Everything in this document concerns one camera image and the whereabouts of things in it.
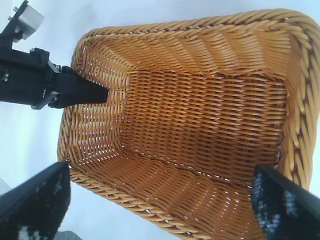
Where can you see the black left camera mount bracket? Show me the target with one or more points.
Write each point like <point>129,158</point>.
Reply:
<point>10,35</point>

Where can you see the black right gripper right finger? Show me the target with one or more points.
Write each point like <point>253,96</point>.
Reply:
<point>285,210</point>

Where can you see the brown woven wicker basket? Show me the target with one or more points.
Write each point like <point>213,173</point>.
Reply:
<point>200,112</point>

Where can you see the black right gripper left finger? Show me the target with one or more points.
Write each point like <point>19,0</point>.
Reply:
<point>35,210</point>

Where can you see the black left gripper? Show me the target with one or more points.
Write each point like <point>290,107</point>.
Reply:
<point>22,77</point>

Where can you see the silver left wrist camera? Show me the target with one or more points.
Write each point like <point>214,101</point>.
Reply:
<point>31,21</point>

